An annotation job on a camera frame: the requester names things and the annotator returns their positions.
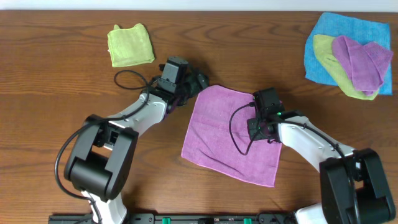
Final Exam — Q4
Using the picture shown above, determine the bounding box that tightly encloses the purple cloth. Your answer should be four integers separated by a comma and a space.
181, 85, 282, 187
332, 35, 394, 96

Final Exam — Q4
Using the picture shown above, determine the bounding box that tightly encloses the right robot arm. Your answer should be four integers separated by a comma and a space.
247, 111, 396, 224

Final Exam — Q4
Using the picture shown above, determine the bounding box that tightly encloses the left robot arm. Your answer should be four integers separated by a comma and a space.
60, 62, 209, 223

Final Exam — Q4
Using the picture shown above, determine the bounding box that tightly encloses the folded green cloth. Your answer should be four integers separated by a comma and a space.
107, 23, 155, 68

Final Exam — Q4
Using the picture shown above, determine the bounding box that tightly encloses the green cloth in pile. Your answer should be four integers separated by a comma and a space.
313, 34, 379, 100

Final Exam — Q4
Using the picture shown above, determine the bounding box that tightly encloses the purple cloth in pile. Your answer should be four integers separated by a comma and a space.
332, 35, 394, 96

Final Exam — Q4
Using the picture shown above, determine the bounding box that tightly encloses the blue cloth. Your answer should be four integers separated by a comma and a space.
304, 12, 392, 95

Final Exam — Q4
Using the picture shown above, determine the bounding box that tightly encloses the left black cable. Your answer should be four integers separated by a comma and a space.
54, 69, 162, 224

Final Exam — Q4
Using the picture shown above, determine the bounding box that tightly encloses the black cable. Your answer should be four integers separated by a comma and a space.
54, 69, 162, 224
228, 102, 361, 224

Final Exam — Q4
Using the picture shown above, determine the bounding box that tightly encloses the right black cable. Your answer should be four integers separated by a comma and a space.
228, 102, 361, 224

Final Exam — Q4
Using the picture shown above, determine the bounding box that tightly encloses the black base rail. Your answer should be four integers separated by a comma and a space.
48, 213, 297, 224

